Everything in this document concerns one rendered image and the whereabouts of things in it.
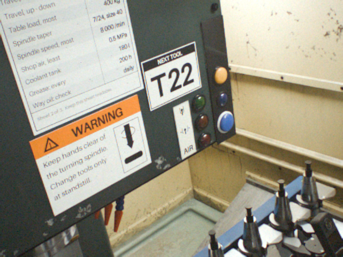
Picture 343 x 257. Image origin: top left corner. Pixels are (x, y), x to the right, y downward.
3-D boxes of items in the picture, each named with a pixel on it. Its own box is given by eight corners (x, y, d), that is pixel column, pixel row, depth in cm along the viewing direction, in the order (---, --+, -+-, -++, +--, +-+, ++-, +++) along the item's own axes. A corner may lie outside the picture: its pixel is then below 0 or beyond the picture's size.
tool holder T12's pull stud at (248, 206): (250, 216, 97) (248, 202, 96) (255, 219, 96) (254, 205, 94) (244, 219, 96) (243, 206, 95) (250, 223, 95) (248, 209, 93)
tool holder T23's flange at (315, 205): (306, 195, 116) (306, 187, 114) (327, 203, 111) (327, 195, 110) (292, 206, 112) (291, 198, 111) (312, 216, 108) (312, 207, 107)
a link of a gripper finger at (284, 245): (279, 251, 100) (318, 263, 95) (278, 246, 100) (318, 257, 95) (286, 239, 104) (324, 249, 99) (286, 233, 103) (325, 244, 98)
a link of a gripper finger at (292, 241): (262, 256, 106) (300, 267, 101) (261, 236, 103) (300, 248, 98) (268, 248, 108) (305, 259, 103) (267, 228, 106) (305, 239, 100)
